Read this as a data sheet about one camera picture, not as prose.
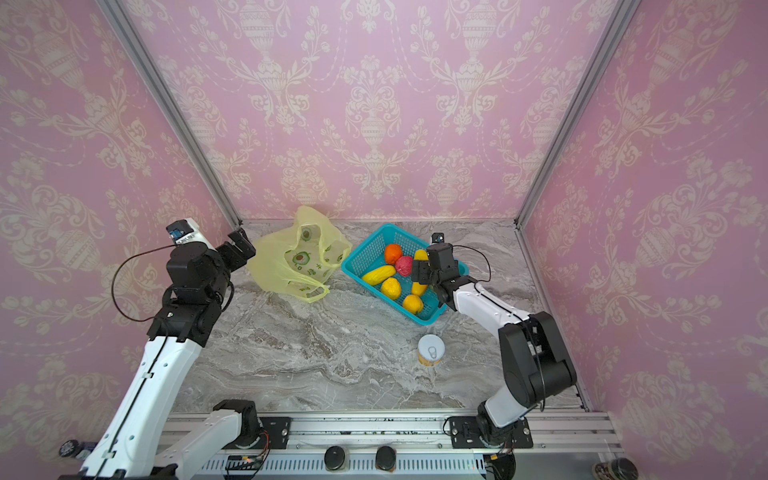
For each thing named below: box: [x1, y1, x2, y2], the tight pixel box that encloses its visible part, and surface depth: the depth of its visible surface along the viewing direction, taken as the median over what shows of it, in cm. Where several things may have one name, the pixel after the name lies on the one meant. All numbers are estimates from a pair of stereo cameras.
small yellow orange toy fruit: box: [402, 294, 424, 315], surface depth 94 cm
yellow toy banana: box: [362, 265, 396, 286], surface depth 102 cm
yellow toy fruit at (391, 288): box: [381, 277, 401, 300], surface depth 97 cm
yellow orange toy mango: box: [412, 282, 428, 296], surface depth 98 cm
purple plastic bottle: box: [58, 440, 98, 460], surface depth 57 cm
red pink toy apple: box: [396, 256, 413, 277], surface depth 105 cm
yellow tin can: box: [418, 334, 446, 367], surface depth 85 cm
